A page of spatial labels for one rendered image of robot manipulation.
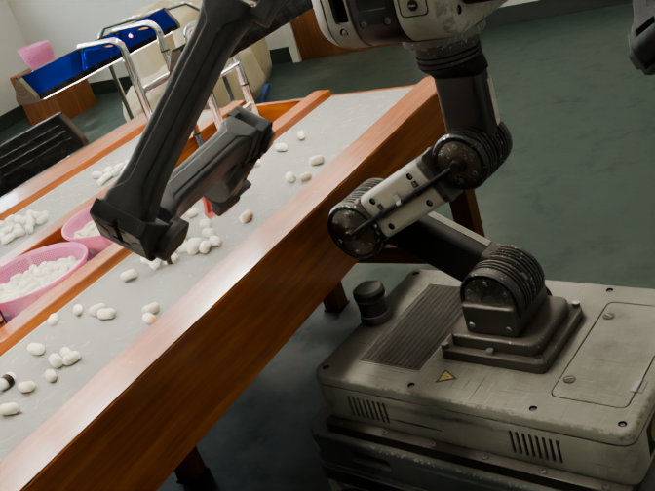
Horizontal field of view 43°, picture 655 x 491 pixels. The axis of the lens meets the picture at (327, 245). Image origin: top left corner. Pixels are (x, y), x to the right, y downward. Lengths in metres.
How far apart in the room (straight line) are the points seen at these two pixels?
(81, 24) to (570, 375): 6.74
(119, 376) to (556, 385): 0.75
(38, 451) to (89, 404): 0.11
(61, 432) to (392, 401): 0.64
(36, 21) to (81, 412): 7.01
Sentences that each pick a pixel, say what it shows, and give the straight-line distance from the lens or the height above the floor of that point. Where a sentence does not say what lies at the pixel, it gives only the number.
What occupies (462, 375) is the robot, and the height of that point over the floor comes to 0.47.
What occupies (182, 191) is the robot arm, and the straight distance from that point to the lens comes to 1.23.
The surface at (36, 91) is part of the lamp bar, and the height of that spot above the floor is 1.07.
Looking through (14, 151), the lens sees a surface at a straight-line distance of 1.60.
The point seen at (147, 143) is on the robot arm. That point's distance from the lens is 1.08.
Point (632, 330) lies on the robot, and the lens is 1.65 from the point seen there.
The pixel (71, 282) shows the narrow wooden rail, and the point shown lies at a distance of 1.84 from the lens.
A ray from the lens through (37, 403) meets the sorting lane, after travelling 1.50.
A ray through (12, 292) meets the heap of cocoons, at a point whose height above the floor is 0.74.
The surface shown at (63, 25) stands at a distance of 8.00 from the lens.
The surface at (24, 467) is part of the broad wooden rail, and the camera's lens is 1.30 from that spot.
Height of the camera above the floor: 1.42
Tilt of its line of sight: 25 degrees down
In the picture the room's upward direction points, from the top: 18 degrees counter-clockwise
